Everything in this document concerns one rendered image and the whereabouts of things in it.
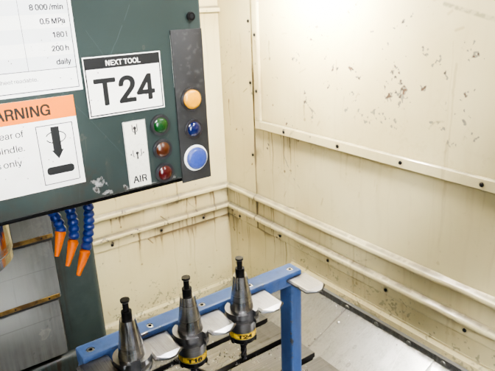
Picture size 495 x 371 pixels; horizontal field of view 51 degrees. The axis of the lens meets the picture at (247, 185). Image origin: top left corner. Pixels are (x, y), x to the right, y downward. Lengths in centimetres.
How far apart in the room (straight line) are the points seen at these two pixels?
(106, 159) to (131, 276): 134
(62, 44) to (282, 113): 114
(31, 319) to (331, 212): 88
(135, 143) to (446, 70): 79
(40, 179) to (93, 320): 95
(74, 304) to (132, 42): 98
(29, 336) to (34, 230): 29
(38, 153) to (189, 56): 22
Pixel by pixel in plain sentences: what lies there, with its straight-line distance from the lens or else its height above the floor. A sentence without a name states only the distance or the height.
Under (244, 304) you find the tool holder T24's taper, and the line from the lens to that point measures 98.
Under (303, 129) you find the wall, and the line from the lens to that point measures 162.
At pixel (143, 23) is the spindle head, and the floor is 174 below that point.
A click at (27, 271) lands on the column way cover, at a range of 139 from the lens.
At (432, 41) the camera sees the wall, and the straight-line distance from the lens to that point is 129.
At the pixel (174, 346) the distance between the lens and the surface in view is 94.
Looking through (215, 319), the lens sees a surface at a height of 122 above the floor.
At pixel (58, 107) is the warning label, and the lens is 63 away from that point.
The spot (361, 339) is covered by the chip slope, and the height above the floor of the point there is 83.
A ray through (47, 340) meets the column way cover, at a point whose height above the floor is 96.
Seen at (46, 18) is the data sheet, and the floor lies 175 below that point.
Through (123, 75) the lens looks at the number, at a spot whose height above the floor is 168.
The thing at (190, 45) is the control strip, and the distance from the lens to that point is 69.
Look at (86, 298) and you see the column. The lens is 152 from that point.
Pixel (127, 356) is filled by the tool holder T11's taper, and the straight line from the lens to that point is 90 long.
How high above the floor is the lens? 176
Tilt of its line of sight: 19 degrees down
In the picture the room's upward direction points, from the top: 2 degrees counter-clockwise
